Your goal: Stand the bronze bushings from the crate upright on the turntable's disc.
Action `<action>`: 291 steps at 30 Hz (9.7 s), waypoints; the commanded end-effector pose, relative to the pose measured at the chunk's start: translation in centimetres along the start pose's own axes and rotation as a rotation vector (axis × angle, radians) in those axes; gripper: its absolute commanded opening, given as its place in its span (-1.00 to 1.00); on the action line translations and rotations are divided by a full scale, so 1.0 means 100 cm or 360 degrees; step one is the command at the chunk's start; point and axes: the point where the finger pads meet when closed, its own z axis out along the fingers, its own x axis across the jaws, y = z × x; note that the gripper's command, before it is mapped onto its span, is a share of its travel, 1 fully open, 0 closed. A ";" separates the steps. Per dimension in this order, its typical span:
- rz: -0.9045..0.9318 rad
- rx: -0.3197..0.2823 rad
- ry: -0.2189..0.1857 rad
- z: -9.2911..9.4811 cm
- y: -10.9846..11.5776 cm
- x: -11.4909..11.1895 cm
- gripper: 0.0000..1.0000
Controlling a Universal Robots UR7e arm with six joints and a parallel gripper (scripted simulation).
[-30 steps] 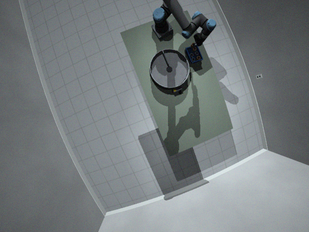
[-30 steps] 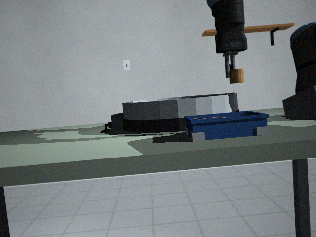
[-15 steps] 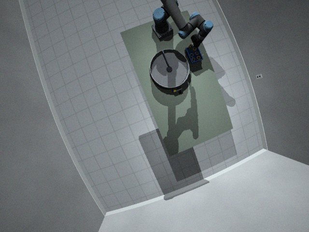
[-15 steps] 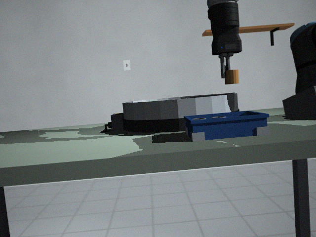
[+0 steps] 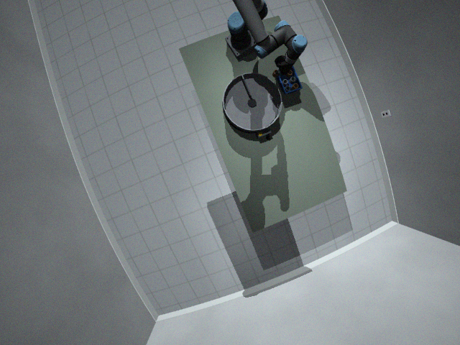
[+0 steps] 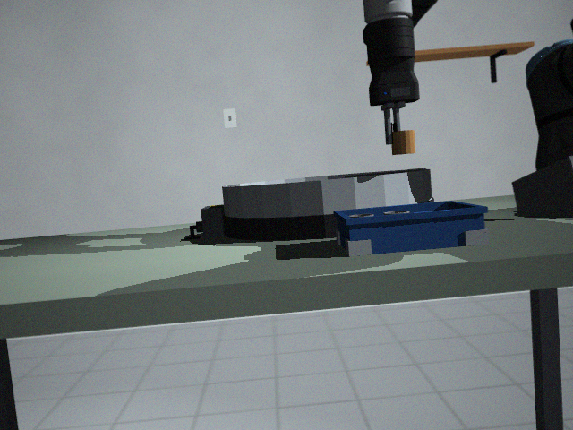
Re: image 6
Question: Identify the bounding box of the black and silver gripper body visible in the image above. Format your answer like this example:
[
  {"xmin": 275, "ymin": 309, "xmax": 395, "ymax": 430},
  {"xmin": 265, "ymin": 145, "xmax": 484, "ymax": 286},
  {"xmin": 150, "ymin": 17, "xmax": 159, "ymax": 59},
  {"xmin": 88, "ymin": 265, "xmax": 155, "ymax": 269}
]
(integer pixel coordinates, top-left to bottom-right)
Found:
[{"xmin": 363, "ymin": 0, "xmax": 420, "ymax": 106}]

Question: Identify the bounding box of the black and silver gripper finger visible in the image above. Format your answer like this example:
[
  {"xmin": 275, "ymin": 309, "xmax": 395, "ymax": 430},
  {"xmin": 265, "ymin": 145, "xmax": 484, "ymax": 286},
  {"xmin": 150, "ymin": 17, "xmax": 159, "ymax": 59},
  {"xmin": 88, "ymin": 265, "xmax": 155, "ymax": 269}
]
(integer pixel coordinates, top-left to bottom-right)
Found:
[
  {"xmin": 392, "ymin": 101, "xmax": 406, "ymax": 132},
  {"xmin": 381, "ymin": 102, "xmax": 394, "ymax": 145}
]

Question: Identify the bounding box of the blue crate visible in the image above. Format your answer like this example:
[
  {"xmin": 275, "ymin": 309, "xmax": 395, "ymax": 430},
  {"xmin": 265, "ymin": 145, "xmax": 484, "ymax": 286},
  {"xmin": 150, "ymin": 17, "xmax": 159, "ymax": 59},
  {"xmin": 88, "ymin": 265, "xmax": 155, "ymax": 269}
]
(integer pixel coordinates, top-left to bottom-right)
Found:
[{"xmin": 333, "ymin": 201, "xmax": 489, "ymax": 257}]

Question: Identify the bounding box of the bronze sleeve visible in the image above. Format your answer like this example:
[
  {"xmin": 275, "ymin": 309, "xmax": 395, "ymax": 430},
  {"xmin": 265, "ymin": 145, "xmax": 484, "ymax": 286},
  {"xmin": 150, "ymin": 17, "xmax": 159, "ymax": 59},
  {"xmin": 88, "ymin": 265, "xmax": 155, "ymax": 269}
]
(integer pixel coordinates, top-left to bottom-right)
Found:
[{"xmin": 391, "ymin": 130, "xmax": 415, "ymax": 155}]

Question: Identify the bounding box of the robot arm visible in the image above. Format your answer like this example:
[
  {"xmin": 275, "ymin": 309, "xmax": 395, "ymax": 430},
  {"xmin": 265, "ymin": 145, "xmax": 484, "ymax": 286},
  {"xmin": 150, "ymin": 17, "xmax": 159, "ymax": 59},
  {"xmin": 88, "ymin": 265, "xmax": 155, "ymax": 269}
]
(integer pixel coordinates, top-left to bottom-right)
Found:
[{"xmin": 411, "ymin": 0, "xmax": 573, "ymax": 170}]

